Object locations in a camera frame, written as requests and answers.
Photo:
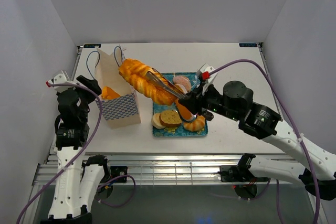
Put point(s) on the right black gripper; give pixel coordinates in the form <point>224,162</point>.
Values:
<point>193,102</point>

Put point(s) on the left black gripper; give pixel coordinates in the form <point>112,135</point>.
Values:
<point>92,84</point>

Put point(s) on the orange long fake bread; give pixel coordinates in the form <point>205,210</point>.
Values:
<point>109,94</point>

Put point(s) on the fake croissant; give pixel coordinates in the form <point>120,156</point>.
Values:
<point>196,125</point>

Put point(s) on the blue checkered paper bag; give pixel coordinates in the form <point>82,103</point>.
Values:
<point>123,111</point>

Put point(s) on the twisted braided fake bread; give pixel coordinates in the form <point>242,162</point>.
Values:
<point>134,71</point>

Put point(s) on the metal tongs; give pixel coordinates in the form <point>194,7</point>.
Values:
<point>160,81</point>

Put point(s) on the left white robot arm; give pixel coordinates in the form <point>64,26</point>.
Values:
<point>77,181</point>

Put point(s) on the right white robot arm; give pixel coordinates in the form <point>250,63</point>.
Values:
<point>314,168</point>

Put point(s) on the white-edged fake bread slice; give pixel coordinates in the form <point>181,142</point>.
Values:
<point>183,111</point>

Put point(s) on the pink round fake bread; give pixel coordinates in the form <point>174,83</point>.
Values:
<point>184,81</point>

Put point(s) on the pale round bread slice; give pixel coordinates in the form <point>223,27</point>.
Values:
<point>156,121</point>

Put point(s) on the brown baguette slice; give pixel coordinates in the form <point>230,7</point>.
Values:
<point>170,118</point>

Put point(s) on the teal floral tray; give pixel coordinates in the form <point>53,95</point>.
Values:
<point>180,131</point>

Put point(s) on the left blue corner label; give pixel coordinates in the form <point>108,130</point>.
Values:
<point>92,45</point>

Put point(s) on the blue corner label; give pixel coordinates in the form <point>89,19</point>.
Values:
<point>248,45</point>
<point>92,45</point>

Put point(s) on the right blue corner label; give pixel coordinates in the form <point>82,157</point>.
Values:
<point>248,45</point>

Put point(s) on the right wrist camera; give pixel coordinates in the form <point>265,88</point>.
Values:
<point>206,77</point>

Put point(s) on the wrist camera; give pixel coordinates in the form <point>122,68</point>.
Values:
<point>206,77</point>
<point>61,77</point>

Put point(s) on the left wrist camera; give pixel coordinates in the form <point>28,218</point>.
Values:
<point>61,77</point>

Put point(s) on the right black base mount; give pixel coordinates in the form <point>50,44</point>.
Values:
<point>230,174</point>

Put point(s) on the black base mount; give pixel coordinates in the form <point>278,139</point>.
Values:
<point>116,171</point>
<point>230,174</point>

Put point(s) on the aluminium frame rail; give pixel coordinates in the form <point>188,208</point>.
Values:
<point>162,169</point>

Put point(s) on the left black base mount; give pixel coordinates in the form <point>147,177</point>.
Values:
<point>116,171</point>

